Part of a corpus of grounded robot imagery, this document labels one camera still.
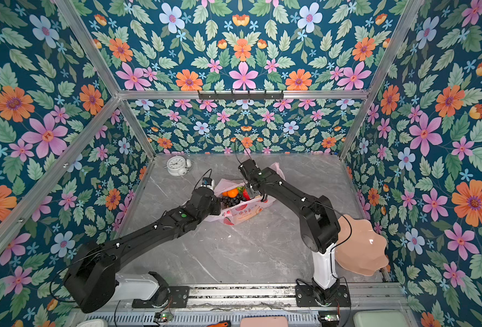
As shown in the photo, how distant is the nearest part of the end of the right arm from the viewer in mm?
635

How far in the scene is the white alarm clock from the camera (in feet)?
3.61

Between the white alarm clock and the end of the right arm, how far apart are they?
0.50 meters
